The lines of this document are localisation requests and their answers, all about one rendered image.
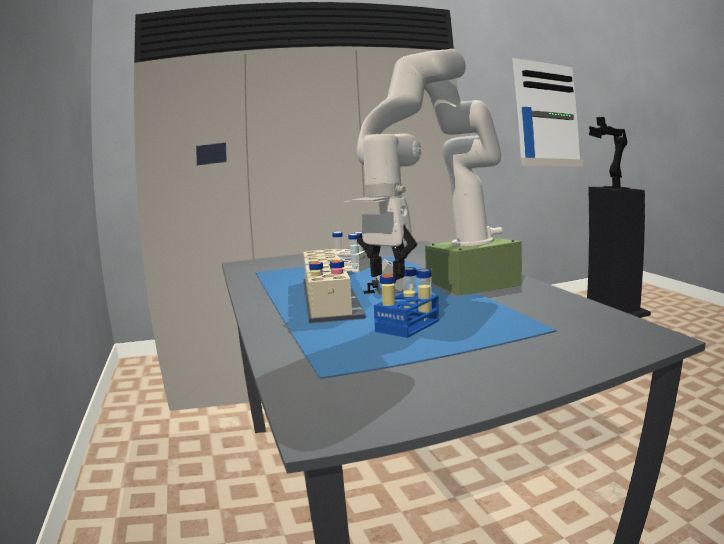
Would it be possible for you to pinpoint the beige tube rack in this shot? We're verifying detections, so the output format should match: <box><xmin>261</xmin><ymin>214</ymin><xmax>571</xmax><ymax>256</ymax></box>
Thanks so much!
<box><xmin>336</xmin><ymin>249</ymin><xmax>370</xmax><ymax>273</ymax></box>

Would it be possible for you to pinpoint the tube with blue cap and grey dot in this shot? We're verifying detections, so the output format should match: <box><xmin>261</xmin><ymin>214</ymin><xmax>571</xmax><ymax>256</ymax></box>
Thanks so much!
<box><xmin>402</xmin><ymin>267</ymin><xmax>416</xmax><ymax>297</ymax></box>

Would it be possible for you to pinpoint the blue bench mat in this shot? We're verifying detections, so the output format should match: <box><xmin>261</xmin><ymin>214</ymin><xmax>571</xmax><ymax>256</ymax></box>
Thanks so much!
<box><xmin>256</xmin><ymin>267</ymin><xmax>557</xmax><ymax>379</ymax></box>

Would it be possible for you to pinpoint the blue tube rack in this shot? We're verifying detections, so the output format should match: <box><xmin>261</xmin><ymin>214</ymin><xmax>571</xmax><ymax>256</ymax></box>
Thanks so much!
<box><xmin>374</xmin><ymin>293</ymin><xmax>439</xmax><ymax>338</ymax></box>

